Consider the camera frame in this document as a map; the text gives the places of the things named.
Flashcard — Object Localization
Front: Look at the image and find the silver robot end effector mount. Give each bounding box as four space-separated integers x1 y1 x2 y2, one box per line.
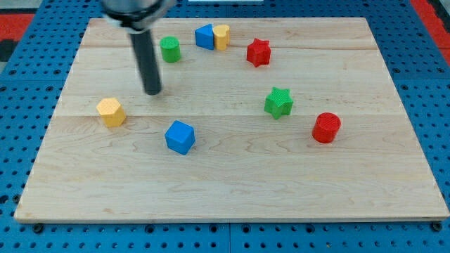
101 0 176 34

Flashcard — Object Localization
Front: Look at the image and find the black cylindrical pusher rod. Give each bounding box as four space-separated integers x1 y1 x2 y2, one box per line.
129 30 162 96

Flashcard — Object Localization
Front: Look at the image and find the yellow hexagon block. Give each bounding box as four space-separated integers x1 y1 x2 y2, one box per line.
96 98 126 127

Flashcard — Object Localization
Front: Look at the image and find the blue cube block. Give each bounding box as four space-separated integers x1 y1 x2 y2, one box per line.
165 120 195 155

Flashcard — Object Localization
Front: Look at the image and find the green cylinder block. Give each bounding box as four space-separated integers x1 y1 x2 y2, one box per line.
160 36 181 63

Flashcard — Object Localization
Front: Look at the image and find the blue triangle block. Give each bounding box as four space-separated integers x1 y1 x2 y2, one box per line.
195 24 214 50

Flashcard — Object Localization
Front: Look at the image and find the yellow heart block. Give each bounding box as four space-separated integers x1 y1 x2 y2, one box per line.
212 25 231 51

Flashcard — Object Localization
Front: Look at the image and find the red star block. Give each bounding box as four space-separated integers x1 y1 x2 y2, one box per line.
246 38 271 67

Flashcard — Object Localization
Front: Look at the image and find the green star block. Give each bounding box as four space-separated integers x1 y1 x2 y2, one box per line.
264 86 293 119

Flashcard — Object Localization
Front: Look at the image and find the wooden board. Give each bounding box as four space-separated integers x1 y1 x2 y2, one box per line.
15 18 449 223

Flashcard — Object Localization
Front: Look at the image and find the red cylinder block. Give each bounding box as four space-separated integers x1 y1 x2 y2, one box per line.
311 112 342 143

